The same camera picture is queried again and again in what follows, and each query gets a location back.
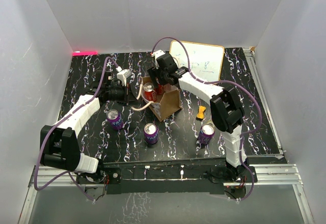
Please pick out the small whiteboard orange frame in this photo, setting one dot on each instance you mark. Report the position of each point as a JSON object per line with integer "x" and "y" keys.
{"x": 204, "y": 60}

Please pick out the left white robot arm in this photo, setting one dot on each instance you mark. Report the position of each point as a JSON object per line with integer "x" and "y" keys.
{"x": 59, "y": 145}

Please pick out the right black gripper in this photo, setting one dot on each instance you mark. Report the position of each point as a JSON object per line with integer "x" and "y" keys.
{"x": 155, "y": 73}

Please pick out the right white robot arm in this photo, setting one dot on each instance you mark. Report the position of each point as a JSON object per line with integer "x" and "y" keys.
{"x": 226, "y": 109}

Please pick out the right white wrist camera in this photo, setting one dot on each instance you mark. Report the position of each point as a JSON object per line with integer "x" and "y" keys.
{"x": 155, "y": 55}

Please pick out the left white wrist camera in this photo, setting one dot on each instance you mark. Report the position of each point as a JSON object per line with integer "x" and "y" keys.
{"x": 123, "y": 75}

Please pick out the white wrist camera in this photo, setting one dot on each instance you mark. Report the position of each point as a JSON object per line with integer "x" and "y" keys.
{"x": 155, "y": 55}
{"x": 123, "y": 75}

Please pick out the orange dog bone toy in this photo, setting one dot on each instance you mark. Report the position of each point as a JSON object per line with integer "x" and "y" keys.
{"x": 201, "y": 112}

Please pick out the red cola can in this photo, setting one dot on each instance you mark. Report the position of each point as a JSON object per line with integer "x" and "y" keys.
{"x": 149, "y": 92}
{"x": 161, "y": 89}

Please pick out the yellow tape roll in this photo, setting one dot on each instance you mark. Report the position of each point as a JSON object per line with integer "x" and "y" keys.
{"x": 210, "y": 123}

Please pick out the purple soda can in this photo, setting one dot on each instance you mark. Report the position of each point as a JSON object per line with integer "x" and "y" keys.
{"x": 151, "y": 133}
{"x": 206, "y": 133}
{"x": 115, "y": 119}

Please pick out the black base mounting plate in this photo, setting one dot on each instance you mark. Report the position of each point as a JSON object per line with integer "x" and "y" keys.
{"x": 210, "y": 175}

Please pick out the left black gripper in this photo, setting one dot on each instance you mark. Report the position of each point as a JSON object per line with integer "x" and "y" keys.
{"x": 126, "y": 89}

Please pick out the pink red tape strip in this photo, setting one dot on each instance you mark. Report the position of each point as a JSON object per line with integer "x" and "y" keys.
{"x": 82, "y": 53}

